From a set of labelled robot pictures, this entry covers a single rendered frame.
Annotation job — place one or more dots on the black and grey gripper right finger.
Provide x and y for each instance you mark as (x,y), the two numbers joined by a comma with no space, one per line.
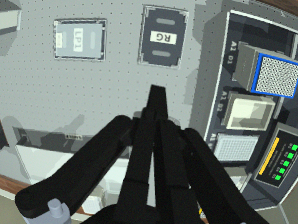
(218,196)

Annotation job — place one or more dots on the white ready button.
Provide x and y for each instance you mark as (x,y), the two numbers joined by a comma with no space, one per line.
(10,21)

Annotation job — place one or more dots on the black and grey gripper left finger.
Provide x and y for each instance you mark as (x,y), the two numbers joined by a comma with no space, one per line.
(50,200)

